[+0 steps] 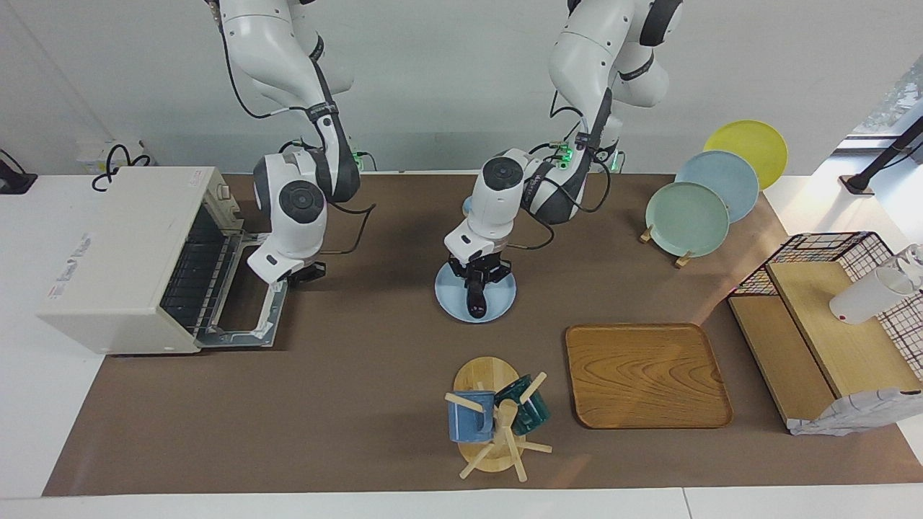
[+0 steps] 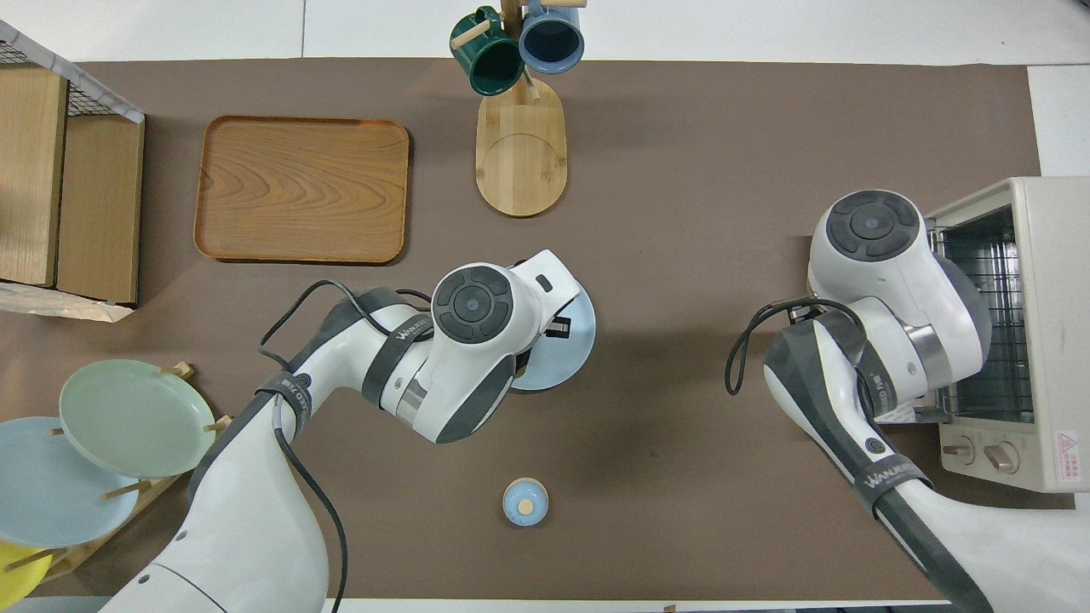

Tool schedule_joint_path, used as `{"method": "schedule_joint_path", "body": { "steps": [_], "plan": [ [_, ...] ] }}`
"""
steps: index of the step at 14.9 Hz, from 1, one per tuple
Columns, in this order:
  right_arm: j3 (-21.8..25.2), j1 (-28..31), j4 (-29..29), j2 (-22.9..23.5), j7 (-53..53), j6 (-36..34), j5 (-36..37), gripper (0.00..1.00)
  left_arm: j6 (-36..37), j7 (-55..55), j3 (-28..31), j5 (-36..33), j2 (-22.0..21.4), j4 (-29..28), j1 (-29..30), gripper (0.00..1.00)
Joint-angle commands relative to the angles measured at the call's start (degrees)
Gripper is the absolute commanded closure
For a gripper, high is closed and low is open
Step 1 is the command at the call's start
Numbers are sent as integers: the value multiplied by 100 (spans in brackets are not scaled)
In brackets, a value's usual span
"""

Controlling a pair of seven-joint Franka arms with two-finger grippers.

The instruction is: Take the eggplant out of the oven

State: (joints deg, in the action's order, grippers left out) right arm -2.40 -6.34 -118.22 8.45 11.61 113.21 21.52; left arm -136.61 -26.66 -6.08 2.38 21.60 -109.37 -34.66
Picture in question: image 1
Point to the racked light blue plate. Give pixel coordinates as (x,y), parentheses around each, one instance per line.
(728,176)

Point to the brown table mat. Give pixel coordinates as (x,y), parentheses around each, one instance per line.
(360,375)

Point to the grey framed window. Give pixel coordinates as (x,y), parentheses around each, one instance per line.
(898,101)

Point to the white toaster oven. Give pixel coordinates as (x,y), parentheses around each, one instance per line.
(115,252)

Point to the pale green plate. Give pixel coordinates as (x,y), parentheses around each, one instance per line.
(685,220)

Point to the glass oven door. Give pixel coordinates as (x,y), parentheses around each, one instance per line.
(249,317)

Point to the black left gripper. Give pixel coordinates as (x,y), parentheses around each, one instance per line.
(479,263)

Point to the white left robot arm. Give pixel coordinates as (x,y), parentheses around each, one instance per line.
(501,187)

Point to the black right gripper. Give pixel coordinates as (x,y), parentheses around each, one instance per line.
(308,272)

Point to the white paper cup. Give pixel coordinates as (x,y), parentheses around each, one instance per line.
(865,299)

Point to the black desk clamp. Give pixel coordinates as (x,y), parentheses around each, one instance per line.
(16,184)

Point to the wooden plate rack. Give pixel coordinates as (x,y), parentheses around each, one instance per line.
(682,261)

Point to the blue mug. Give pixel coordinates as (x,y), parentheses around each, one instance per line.
(469,425)

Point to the clear glass cup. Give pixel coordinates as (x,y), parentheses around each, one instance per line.
(912,263)

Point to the wooden mug tree stand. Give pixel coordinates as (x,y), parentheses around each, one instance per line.
(483,375)

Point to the wooden serving tray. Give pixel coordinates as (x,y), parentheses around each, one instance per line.
(645,375)

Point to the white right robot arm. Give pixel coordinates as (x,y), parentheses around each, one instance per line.
(299,209)

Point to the yellow plate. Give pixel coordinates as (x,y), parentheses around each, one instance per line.
(753,144)

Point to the wooden stepped shelf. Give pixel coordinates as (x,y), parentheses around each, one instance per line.
(844,339)

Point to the dark green mug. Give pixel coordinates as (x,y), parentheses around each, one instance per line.
(532,414)

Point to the dark purple eggplant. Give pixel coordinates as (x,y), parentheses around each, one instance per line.
(477,303)

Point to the grey marbled cloth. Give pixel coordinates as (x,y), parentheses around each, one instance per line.
(851,417)

